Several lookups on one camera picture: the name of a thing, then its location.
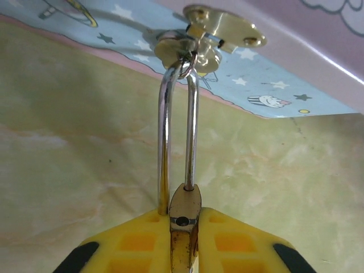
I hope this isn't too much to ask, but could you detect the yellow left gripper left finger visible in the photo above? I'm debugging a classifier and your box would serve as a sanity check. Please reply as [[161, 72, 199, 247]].
[[56, 209, 171, 273]]

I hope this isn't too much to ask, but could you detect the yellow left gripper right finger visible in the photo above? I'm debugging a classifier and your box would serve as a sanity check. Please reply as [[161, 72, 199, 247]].
[[196, 206, 318, 273]]

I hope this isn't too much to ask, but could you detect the brass padlock silver shackle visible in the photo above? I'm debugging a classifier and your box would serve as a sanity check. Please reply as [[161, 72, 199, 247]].
[[158, 64, 203, 273]]

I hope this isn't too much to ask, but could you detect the small brass key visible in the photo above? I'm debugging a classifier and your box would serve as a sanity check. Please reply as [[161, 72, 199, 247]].
[[153, 30, 197, 69], [196, 39, 222, 72]]

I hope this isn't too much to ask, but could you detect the blue pink cartoon tin box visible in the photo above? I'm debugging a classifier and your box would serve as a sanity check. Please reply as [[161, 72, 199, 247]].
[[0, 0, 364, 119]]

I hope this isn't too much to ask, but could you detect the gold metal hasp latch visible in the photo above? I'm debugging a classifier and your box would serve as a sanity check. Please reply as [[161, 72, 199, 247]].
[[183, 4, 267, 55]]

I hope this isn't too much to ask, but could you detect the small copper key ring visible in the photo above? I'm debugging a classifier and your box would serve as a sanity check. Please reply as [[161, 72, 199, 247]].
[[179, 52, 199, 78]]

